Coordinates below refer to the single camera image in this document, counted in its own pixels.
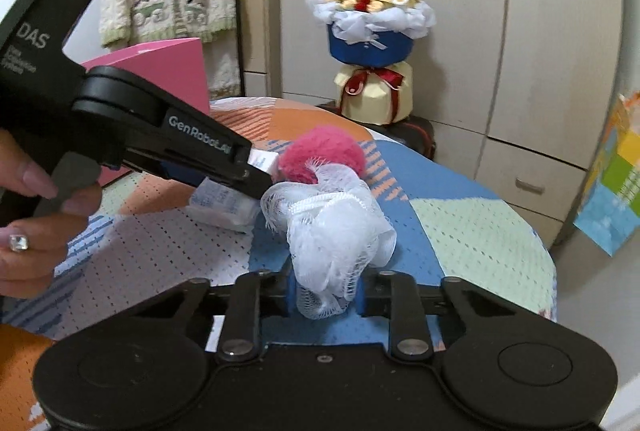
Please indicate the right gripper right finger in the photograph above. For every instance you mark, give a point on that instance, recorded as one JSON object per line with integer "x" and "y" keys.
{"x": 404, "y": 303}

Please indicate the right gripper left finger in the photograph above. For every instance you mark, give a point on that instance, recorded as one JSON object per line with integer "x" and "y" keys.
{"x": 254, "y": 297}

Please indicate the white mesh bath sponge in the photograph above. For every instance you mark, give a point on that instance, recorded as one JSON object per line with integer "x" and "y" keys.
{"x": 335, "y": 229}

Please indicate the white wet wipes pack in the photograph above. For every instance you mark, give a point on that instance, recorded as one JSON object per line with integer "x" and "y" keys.
{"x": 218, "y": 205}

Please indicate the pink fluffy pompom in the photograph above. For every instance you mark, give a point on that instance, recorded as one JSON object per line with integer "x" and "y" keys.
{"x": 320, "y": 146}

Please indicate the person's left hand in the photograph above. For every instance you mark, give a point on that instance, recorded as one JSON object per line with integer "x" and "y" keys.
{"x": 32, "y": 248}

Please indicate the pink cardboard box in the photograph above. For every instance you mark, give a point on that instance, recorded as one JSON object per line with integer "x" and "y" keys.
{"x": 155, "y": 81}

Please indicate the patchwork tablecloth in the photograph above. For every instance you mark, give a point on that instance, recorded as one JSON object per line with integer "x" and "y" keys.
{"x": 402, "y": 211}

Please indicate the black suitcase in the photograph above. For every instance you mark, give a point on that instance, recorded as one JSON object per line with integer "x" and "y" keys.
{"x": 414, "y": 132}

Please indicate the colourful paper gift bag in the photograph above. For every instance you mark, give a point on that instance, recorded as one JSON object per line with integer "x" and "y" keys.
{"x": 609, "y": 211}

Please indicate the beige wooden wardrobe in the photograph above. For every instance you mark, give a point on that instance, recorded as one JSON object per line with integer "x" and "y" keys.
{"x": 517, "y": 90}

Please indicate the flower bouquet in blue wrap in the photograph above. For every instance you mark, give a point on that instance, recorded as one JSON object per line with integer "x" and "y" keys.
{"x": 373, "y": 39}

